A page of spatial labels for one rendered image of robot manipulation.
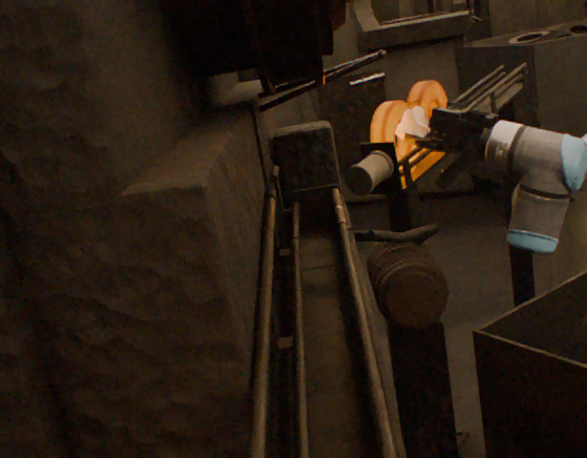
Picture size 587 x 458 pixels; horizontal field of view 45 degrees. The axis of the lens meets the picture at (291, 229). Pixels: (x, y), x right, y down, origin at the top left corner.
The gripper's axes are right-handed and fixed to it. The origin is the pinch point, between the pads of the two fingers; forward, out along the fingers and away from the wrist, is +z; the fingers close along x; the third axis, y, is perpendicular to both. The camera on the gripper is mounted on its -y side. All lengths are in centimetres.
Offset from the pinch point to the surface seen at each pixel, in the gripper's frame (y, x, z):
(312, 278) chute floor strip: -1, 60, -20
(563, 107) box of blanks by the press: -30, -167, 6
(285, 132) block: 7.3, 35.8, 2.3
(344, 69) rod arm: 20.1, 39.2, -9.4
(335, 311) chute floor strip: 0, 67, -27
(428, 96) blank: 4.6, -13.0, -0.5
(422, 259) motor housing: -15.2, 19.8, -17.8
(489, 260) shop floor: -79, -114, 8
